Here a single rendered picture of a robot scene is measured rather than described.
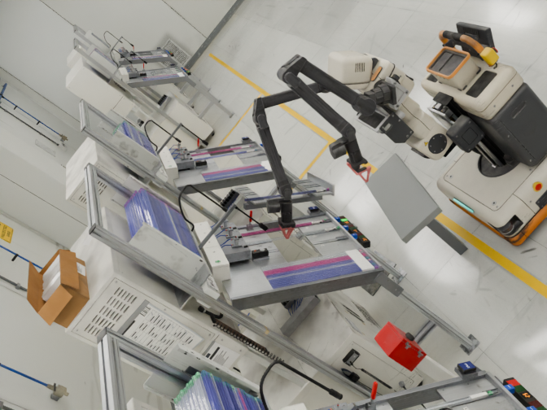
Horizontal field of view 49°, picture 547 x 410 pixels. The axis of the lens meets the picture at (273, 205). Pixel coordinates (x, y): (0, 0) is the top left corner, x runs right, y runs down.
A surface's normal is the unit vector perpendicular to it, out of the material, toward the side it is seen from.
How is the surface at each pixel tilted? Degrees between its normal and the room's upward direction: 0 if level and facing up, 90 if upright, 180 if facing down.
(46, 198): 90
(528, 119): 90
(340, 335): 0
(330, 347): 0
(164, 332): 92
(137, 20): 90
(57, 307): 45
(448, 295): 0
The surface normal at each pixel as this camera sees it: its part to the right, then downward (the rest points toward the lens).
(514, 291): -0.71, -0.53
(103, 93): 0.30, 0.36
